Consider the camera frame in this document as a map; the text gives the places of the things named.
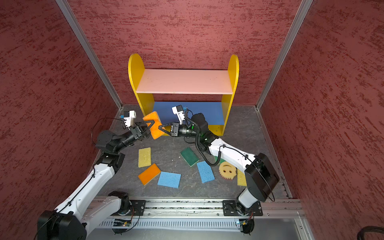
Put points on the dark green sponge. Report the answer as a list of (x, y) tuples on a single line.
[(189, 156)]

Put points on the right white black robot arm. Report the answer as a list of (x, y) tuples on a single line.
[(261, 176)]

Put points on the tan orange-backed sponge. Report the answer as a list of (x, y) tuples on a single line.
[(154, 129)]

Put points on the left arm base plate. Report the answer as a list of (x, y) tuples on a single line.
[(132, 208)]

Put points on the aluminium mounting rail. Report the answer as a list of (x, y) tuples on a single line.
[(217, 208)]

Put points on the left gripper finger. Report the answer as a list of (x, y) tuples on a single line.
[(144, 133), (146, 124)]

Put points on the light blue sponge right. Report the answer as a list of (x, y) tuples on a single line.
[(205, 172)]

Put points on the light blue sponge left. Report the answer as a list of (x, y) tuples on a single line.
[(171, 180)]

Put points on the yellow shelf with coloured boards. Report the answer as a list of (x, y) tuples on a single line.
[(148, 82)]

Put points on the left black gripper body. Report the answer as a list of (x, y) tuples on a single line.
[(135, 131)]

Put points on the orange sponge on table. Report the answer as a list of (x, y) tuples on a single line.
[(149, 174)]

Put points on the round smiley face sponge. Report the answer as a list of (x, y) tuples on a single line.
[(227, 171)]

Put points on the light blue sponge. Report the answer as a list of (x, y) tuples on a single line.
[(171, 180), (205, 172)]

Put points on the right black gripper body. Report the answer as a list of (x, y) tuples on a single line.
[(184, 130)]

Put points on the yellow sponge near right arm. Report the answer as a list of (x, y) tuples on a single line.
[(241, 179)]

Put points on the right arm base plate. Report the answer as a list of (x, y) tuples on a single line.
[(235, 208)]

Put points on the bright green sponge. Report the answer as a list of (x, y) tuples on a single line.
[(221, 160)]

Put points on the yellow sponge near left arm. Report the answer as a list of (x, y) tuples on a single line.
[(144, 158)]

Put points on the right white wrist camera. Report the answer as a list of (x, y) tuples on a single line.
[(179, 111)]

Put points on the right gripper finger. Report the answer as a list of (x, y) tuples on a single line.
[(166, 129), (166, 125)]

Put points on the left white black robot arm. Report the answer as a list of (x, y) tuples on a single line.
[(69, 220)]

